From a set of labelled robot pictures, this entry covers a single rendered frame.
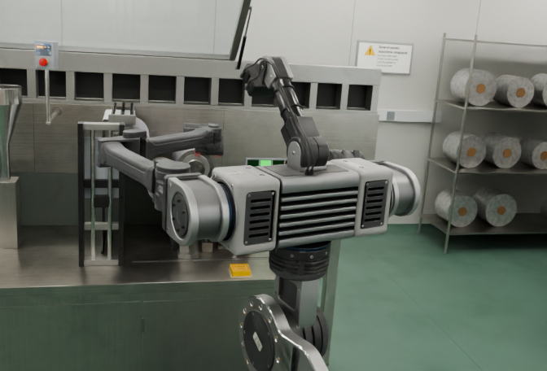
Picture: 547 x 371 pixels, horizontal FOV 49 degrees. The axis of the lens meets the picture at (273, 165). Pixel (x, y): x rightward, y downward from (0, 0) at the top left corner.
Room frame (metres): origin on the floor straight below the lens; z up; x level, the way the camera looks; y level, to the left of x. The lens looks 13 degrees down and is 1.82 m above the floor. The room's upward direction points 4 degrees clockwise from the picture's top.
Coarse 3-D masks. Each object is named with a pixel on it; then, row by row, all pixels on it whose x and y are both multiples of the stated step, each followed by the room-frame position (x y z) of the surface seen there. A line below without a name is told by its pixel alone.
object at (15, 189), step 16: (0, 112) 2.16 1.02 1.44; (16, 112) 2.20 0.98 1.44; (0, 128) 2.18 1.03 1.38; (0, 144) 2.20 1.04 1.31; (0, 160) 2.20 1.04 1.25; (0, 176) 2.20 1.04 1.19; (0, 192) 2.17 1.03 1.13; (16, 192) 2.20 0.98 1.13; (0, 208) 2.17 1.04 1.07; (16, 208) 2.19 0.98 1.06; (0, 224) 2.17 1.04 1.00; (16, 224) 2.18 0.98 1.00; (0, 240) 2.17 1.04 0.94; (16, 240) 2.18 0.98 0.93
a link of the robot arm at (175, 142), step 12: (132, 132) 1.64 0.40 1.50; (144, 132) 1.67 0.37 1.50; (192, 132) 1.88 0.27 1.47; (204, 132) 1.89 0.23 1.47; (216, 132) 1.93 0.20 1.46; (144, 144) 1.67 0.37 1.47; (156, 144) 1.70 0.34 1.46; (168, 144) 1.74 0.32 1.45; (180, 144) 1.79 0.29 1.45; (192, 144) 1.83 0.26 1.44; (204, 144) 1.89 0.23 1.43; (216, 144) 1.94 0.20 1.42; (144, 156) 1.66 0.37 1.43
